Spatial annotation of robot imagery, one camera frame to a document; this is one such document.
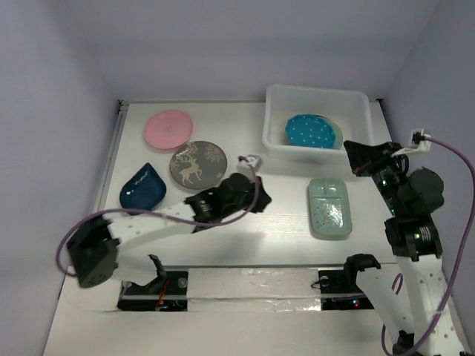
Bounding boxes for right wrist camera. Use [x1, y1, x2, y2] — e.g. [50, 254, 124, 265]
[391, 128, 431, 157]

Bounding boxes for pink round plate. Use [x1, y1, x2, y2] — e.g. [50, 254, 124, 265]
[142, 109, 194, 150]

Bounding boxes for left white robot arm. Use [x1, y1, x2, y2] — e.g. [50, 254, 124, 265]
[66, 173, 272, 293]

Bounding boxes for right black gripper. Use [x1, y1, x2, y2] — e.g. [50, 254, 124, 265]
[342, 138, 406, 214]

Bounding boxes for grey reindeer plate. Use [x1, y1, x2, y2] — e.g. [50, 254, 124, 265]
[169, 141, 228, 190]

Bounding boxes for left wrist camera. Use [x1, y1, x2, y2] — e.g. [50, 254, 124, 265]
[237, 154, 263, 179]

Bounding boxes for green flower round plate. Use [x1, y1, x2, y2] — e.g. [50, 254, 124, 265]
[326, 118, 343, 150]

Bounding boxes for green rectangular glass plate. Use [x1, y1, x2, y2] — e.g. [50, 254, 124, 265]
[307, 178, 353, 239]

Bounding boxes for dark blue leaf plate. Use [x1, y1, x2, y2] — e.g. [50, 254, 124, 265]
[119, 162, 167, 211]

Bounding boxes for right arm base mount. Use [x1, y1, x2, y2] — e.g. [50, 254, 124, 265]
[311, 254, 381, 311]

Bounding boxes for translucent plastic bin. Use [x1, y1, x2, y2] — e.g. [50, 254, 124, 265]
[262, 85, 376, 165]

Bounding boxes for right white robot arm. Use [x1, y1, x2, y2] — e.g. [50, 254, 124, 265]
[341, 140, 469, 355]

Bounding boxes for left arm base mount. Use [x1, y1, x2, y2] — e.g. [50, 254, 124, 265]
[117, 254, 189, 312]

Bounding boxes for blue polka dot plate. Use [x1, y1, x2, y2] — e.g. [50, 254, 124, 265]
[285, 114, 337, 149]

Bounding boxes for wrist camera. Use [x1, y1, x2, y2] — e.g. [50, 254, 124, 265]
[237, 154, 263, 179]
[391, 128, 431, 157]

